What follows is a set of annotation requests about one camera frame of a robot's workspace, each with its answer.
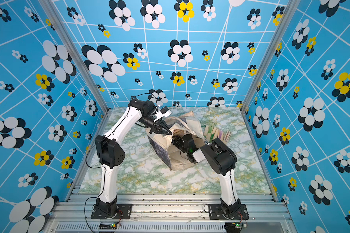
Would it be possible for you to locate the aluminium frame rail base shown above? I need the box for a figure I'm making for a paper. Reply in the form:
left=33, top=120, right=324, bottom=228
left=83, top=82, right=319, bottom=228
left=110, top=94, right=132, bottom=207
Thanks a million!
left=44, top=194, right=296, bottom=233

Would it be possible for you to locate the left circuit board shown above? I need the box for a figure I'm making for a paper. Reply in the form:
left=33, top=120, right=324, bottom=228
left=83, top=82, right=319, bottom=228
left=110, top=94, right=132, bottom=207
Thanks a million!
left=98, top=222, right=119, bottom=231

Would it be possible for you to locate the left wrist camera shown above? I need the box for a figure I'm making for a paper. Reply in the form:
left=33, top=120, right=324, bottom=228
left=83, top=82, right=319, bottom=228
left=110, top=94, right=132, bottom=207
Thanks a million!
left=154, top=106, right=171, bottom=121

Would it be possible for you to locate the aluminium corner post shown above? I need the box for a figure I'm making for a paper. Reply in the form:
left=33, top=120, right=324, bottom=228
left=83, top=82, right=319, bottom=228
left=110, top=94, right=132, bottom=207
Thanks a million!
left=241, top=0, right=301, bottom=114
left=38, top=0, right=109, bottom=114

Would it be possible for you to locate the purple folding fan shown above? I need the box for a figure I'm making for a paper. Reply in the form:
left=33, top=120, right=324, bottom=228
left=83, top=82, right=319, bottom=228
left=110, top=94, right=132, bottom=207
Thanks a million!
left=215, top=129, right=224, bottom=140

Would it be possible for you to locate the circuit board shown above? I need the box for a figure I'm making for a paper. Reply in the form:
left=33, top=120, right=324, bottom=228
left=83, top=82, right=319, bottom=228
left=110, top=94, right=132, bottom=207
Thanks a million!
left=225, top=222, right=241, bottom=233
left=98, top=222, right=119, bottom=231

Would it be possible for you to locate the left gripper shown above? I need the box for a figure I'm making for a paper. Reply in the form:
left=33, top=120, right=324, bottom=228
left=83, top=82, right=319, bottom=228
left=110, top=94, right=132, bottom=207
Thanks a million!
left=139, top=116, right=174, bottom=136

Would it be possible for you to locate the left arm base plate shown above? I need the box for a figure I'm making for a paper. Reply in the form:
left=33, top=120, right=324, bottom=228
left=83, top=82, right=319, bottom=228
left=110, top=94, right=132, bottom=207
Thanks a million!
left=91, top=203, right=133, bottom=220

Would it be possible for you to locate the right aluminium corner post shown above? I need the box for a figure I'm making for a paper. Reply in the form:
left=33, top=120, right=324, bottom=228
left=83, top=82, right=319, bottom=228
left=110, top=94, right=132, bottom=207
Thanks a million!
left=241, top=0, right=301, bottom=114

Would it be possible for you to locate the pink tassel folding fan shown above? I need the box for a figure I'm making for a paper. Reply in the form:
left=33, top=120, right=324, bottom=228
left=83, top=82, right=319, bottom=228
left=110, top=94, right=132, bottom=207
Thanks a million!
left=223, top=131, right=231, bottom=143

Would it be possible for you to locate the beige canvas tote bag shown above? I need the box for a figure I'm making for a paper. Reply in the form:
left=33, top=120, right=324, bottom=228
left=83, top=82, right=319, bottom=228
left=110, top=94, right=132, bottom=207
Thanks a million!
left=145, top=111, right=206, bottom=170

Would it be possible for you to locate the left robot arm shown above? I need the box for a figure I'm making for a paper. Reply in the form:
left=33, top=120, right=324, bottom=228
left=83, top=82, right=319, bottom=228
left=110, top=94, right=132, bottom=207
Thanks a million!
left=91, top=99, right=172, bottom=219

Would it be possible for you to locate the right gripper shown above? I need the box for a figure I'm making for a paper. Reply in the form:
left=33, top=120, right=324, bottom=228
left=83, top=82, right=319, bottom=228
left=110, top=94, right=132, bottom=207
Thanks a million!
left=171, top=135, right=190, bottom=156

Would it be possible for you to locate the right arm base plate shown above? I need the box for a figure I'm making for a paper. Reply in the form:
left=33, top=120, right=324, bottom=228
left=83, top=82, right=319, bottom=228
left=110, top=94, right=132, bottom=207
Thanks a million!
left=207, top=203, right=249, bottom=221

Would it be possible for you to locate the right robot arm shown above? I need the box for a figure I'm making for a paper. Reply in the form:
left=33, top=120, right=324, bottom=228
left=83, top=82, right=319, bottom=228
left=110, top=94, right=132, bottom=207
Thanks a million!
left=172, top=134, right=249, bottom=220

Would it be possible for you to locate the right circuit board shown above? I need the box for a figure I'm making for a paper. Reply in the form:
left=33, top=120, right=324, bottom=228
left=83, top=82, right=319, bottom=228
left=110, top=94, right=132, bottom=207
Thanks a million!
left=225, top=222, right=241, bottom=233

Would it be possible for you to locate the left aluminium corner post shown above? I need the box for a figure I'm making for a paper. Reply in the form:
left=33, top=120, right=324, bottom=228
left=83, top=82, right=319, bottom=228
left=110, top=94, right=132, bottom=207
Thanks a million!
left=38, top=0, right=109, bottom=114

